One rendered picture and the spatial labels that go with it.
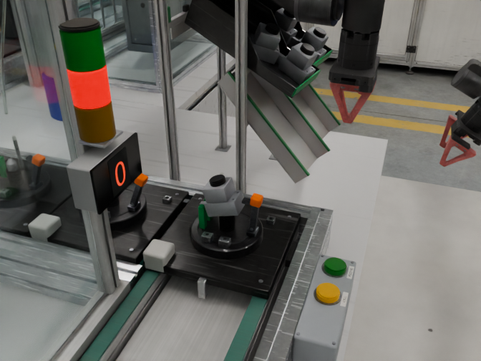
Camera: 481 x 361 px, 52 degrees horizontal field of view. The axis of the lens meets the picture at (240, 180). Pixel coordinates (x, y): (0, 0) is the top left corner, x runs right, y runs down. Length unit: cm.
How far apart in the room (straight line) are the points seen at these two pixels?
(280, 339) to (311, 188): 61
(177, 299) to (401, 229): 57
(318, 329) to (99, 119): 46
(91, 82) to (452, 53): 436
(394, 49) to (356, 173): 349
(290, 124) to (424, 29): 368
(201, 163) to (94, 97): 79
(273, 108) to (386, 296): 49
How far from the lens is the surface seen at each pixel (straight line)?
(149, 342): 87
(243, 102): 103
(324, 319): 84
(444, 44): 483
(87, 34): 65
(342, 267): 92
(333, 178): 138
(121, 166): 74
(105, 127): 70
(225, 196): 89
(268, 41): 105
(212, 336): 87
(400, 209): 130
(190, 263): 92
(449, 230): 126
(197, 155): 147
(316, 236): 100
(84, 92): 67
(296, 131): 119
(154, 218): 103
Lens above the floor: 157
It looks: 32 degrees down
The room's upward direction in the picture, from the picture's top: straight up
